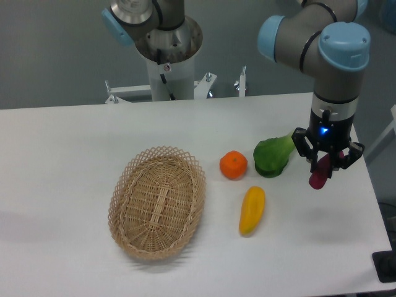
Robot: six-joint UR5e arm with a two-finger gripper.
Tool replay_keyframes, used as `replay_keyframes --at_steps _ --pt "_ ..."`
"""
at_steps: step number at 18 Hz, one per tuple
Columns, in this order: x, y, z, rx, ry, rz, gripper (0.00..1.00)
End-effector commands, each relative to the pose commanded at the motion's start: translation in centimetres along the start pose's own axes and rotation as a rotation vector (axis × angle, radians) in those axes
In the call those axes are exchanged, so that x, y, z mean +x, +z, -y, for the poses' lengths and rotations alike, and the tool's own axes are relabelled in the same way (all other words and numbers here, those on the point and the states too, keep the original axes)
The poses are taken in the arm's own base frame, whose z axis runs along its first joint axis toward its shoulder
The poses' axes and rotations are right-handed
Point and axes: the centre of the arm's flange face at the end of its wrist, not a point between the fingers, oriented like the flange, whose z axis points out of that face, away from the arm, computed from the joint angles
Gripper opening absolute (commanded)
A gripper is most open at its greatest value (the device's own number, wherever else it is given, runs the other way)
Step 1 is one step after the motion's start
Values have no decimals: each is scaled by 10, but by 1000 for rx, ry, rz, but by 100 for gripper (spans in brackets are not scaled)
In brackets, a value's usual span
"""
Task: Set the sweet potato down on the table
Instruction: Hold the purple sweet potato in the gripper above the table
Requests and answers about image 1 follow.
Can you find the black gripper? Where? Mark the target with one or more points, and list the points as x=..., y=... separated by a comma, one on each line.
x=329, y=131

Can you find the purple sweet potato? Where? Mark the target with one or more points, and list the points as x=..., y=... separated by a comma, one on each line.
x=319, y=176

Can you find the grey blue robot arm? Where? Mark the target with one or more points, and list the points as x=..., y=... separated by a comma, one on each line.
x=322, y=41

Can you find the green bok choy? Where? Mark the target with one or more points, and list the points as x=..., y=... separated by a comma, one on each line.
x=271, y=155

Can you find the yellow mango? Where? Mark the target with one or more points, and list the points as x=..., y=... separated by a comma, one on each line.
x=252, y=210

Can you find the orange tangerine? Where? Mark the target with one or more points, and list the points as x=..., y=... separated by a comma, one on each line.
x=233, y=164

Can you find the black device at table edge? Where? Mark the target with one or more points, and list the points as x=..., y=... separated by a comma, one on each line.
x=384, y=262

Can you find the blue object top right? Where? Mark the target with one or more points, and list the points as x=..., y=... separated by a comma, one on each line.
x=387, y=15

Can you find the woven wicker basket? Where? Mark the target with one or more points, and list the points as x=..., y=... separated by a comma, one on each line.
x=157, y=203

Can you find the white frame at right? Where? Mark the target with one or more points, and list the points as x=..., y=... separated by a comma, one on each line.
x=382, y=141

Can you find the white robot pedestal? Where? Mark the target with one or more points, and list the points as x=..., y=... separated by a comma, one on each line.
x=169, y=57

